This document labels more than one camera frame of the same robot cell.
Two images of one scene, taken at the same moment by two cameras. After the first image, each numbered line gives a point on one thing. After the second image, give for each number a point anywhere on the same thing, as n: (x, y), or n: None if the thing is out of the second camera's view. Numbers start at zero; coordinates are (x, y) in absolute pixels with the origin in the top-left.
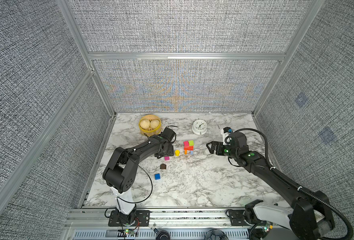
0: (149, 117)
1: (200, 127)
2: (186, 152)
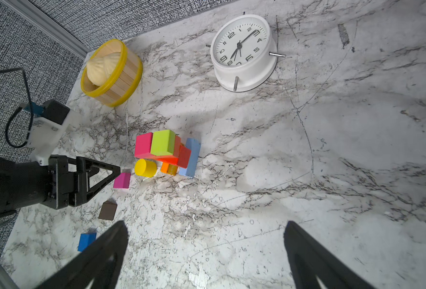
0: (112, 73)
1: (243, 53)
2: (168, 168)
